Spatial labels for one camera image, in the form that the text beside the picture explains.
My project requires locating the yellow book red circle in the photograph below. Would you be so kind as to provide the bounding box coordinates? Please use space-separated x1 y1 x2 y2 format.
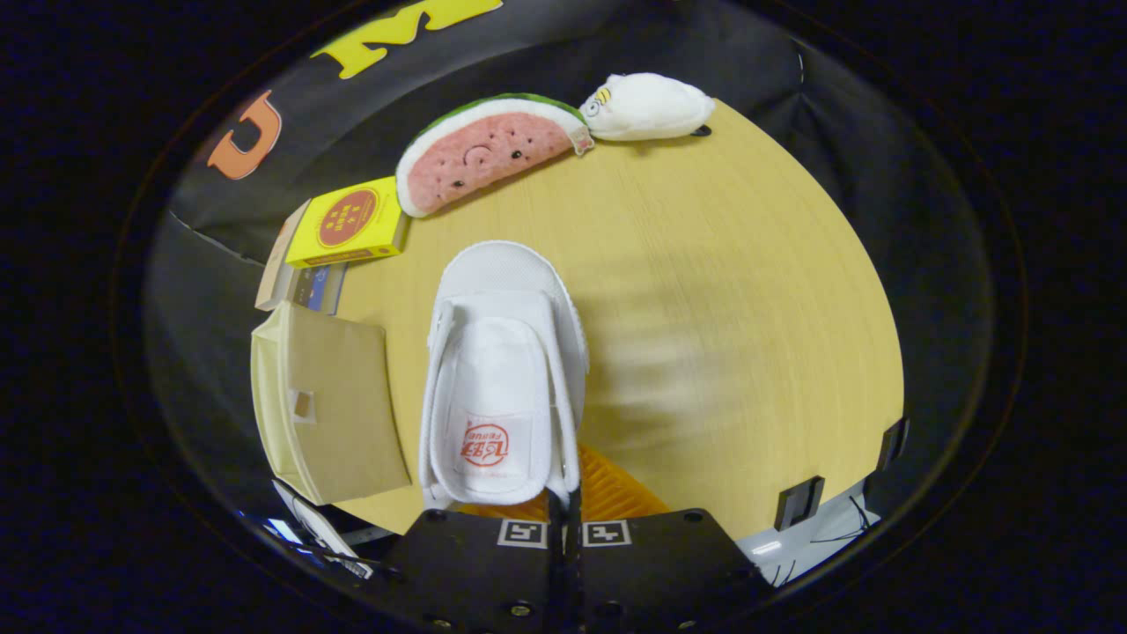
284 176 410 269

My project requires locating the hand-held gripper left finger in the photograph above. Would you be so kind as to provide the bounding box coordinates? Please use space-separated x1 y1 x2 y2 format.
374 489 566 633

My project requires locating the cream fabric storage box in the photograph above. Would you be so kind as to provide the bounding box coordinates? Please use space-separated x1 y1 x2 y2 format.
250 299 413 507

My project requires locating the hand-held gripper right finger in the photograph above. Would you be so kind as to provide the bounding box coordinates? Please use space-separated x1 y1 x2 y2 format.
568 443 765 633

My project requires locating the beige book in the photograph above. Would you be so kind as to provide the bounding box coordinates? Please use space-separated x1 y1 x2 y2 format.
255 201 311 312

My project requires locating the watermelon slice plush toy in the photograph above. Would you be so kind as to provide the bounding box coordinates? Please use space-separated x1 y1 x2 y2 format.
394 92 593 218

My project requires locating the white plush toy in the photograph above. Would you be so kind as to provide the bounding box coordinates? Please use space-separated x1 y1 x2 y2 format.
579 72 716 142

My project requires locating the blue book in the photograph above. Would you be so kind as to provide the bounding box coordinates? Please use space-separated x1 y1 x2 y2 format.
295 262 347 315

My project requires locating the white canvas shoe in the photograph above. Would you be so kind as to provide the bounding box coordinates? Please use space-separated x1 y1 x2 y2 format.
418 240 589 512

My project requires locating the black table clamp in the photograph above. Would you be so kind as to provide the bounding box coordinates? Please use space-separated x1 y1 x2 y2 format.
775 476 826 532
876 418 910 472

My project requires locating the white flat device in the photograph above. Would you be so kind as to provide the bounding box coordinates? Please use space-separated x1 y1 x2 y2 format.
273 480 375 578

